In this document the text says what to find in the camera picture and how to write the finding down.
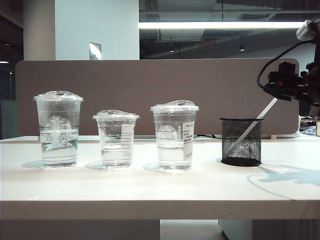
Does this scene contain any large clear lidded plastic cup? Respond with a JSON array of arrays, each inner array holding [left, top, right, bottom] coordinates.
[[32, 91, 85, 169]]

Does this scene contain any black mesh pen holder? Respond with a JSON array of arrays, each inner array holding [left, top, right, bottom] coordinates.
[[219, 117, 265, 167]]

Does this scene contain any white partition foot clamp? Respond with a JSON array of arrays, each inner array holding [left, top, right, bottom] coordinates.
[[271, 129, 301, 140]]

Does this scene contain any small clear lidded plastic cup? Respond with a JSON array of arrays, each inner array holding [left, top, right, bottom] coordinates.
[[92, 109, 141, 170]]

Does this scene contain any black computer monitor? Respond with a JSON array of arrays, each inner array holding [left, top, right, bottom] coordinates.
[[298, 99, 312, 117]]

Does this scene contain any brown desk partition panel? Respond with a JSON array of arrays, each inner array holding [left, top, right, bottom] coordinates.
[[14, 57, 301, 137]]

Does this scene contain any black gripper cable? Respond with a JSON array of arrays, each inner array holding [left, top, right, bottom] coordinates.
[[256, 39, 305, 95]]

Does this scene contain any white drinking straw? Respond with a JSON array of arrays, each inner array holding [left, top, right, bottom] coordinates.
[[234, 97, 278, 149]]

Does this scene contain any medium clear cup white label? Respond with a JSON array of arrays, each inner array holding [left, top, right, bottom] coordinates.
[[149, 100, 200, 172]]

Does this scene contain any silver wall plaque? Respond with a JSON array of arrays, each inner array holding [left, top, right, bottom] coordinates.
[[88, 41, 102, 61]]

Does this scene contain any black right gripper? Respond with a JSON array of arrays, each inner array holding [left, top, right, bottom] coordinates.
[[263, 61, 320, 108]]

